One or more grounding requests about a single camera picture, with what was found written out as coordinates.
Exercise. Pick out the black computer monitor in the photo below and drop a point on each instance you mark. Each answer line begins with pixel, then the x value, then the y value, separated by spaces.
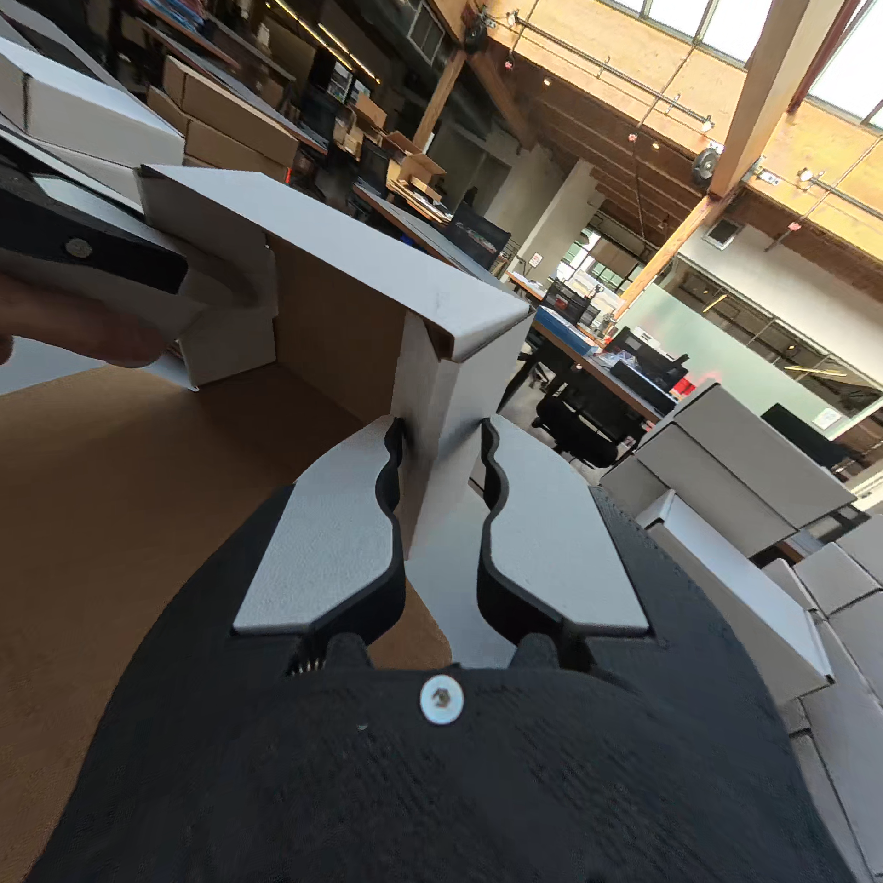
pixel 804 434

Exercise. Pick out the white wall vent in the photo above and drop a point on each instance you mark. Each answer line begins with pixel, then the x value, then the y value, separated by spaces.
pixel 722 233

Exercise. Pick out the white cardboard box brown inside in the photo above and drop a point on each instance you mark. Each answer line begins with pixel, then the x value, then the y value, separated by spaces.
pixel 138 497

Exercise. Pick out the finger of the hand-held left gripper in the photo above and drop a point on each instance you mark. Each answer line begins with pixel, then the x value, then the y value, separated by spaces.
pixel 83 192
pixel 124 293

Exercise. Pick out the flat black device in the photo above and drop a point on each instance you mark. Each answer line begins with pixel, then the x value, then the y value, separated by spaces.
pixel 645 379

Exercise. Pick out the grey desk black legs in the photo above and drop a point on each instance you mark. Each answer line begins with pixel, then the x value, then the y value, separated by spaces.
pixel 624 393
pixel 407 217

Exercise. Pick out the tall paned window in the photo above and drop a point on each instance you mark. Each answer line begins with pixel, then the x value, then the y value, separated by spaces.
pixel 855 62
pixel 724 24

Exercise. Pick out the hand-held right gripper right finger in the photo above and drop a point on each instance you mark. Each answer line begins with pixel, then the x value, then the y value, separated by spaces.
pixel 559 552

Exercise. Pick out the flat blue box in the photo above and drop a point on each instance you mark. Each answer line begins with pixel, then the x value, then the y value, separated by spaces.
pixel 562 328

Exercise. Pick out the open brown cardboard box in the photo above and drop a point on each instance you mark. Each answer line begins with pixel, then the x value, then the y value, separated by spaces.
pixel 417 169

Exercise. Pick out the closed white carton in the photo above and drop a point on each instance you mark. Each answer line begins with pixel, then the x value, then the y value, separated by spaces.
pixel 90 110

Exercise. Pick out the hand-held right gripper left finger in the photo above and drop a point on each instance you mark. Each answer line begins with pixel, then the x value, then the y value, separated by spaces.
pixel 324 552

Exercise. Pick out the stack of white boxes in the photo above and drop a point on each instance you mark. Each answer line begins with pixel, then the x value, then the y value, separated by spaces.
pixel 724 455

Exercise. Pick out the person's left hand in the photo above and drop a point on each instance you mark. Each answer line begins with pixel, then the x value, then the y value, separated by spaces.
pixel 83 331

